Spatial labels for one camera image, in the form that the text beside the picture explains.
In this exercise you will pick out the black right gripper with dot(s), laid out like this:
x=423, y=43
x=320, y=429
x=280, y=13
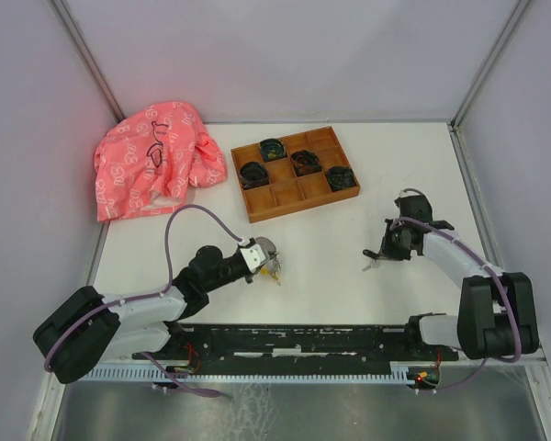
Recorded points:
x=387, y=252

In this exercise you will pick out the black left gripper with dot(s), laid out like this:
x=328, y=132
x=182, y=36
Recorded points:
x=251, y=274

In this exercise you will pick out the black headed key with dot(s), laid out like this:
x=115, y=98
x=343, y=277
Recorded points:
x=372, y=264

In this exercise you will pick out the metal keyring with yellow grip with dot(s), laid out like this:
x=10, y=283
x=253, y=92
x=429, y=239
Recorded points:
x=274, y=261

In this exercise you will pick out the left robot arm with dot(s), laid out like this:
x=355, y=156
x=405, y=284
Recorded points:
x=90, y=328

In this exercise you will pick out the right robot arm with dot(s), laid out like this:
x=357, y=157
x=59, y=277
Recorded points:
x=496, y=316

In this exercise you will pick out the wooden compartment tray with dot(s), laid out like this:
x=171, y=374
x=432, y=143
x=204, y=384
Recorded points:
x=286, y=192

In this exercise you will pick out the dark rolled tie orange flowers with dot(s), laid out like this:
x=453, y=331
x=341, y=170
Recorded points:
x=305, y=162

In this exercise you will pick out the pink patterned cloth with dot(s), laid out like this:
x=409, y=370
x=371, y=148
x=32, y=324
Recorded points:
x=146, y=164

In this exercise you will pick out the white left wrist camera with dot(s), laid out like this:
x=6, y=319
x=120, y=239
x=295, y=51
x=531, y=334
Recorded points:
x=254, y=248

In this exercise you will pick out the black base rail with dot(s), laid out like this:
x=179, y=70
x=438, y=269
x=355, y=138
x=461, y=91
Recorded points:
x=379, y=343

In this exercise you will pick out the white cable duct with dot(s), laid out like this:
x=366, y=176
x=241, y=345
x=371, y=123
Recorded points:
x=149, y=373

